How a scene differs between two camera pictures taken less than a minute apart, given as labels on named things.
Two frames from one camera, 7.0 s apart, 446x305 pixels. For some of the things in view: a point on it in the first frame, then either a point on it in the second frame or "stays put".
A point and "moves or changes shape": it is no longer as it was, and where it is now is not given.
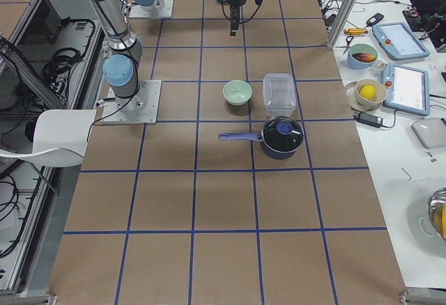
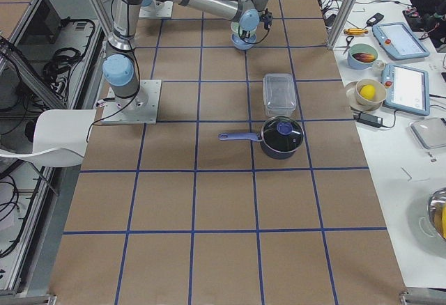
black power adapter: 369,120 stays put
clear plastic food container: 279,94 stays put
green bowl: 237,92 moves or changes shape
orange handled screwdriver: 355,31 stays put
